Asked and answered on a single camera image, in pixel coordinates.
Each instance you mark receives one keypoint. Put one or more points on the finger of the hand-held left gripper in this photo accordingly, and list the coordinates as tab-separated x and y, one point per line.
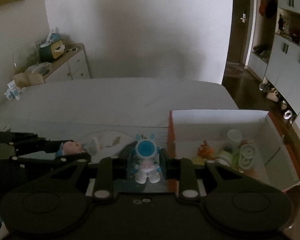
52	158
24	142

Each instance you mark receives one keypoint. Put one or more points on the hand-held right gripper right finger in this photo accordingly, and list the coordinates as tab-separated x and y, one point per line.
164	165

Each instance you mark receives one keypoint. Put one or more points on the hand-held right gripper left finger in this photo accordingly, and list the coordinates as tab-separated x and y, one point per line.
131	163

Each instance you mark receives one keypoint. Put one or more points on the blue white rabbit robot toy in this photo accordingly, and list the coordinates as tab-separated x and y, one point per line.
147	152

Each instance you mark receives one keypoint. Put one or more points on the baby doll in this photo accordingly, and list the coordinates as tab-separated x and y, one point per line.
71	147

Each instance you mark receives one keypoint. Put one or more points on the orange toy figure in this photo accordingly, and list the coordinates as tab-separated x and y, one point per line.
205	152

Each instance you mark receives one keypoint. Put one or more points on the white green round container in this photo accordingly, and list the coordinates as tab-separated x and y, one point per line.
225	157

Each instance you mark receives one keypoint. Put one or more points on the red cardboard box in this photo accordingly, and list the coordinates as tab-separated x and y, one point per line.
215	122

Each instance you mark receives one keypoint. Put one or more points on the clear jar with dark contents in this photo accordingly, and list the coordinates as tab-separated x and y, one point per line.
234	136

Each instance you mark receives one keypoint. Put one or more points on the clear round glass container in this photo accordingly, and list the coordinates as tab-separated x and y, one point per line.
247	155

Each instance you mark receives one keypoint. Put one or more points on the printed table mat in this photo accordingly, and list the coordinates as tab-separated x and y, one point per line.
109	140

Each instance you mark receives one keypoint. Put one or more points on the white blue packet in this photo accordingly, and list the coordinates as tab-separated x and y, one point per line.
13	91

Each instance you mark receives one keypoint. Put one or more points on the brown paper bag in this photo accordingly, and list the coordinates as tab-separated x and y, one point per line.
27	78

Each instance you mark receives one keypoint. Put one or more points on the clear plastic bag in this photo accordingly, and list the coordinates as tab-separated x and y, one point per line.
39	68

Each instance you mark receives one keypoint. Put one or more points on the white wooden drawer cabinet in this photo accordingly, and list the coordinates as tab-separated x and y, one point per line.
74	65

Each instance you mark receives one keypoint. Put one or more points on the green plush tissue box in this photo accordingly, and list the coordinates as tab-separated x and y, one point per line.
52	50

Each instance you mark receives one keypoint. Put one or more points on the white sunglasses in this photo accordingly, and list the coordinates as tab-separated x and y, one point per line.
71	50

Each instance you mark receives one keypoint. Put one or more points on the patterned doormat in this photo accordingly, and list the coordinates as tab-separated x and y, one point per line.
233	72

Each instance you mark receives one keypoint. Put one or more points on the grey shoe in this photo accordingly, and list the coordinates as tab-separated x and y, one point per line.
264	87

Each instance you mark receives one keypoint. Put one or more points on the beige shoe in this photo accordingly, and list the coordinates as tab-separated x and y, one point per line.
274	95

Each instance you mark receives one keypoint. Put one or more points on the black white sandal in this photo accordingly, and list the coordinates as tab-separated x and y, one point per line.
288	115

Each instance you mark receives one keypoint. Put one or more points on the small patterned shoe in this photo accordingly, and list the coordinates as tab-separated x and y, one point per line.
284	104

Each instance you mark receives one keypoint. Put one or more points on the brown door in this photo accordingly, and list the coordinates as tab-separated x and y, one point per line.
242	37

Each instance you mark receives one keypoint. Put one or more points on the group of shelf figurines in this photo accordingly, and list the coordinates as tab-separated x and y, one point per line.
292	30

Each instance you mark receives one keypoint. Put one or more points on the red hanging hat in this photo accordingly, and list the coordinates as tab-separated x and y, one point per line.
262	6

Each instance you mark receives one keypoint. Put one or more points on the grey wall cabinet unit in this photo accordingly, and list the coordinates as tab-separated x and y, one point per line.
287	67

